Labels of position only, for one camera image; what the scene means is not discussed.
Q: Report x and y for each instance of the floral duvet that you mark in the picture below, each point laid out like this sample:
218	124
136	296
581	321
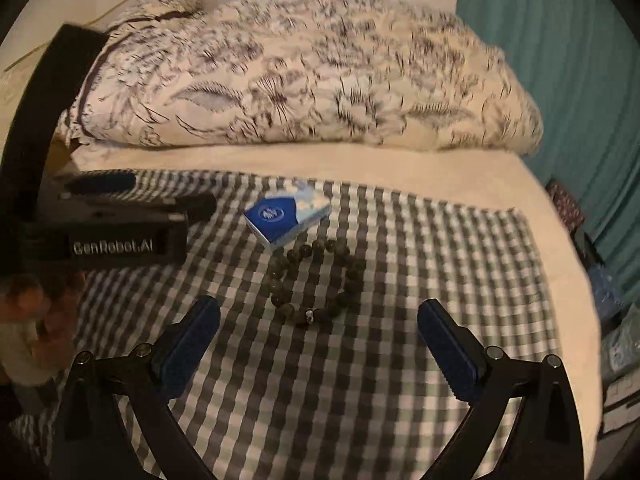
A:
300	75

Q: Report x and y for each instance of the pack of water bottles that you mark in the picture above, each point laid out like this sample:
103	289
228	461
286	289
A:
607	290

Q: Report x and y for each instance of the blue tissue packet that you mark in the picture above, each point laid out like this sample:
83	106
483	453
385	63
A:
280	215

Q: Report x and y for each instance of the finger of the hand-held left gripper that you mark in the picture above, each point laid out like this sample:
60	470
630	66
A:
195	205
107	182

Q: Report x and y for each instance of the green checkered cloth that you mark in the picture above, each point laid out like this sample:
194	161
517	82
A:
325	410

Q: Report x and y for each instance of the floral striped pillow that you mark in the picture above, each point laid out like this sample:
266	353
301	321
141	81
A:
160	2

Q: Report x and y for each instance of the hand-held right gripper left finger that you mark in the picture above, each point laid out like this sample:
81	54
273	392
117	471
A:
187	345

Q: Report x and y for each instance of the person's left hand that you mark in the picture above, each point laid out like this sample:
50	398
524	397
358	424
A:
30	310

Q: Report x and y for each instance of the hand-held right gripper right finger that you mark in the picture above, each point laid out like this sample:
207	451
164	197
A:
450	350

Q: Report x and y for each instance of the teal curtain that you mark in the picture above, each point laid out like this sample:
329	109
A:
575	85

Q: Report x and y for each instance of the dark patterned bag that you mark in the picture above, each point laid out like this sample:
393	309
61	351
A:
565	205

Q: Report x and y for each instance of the clear plastic package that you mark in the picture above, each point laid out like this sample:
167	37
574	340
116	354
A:
625	350

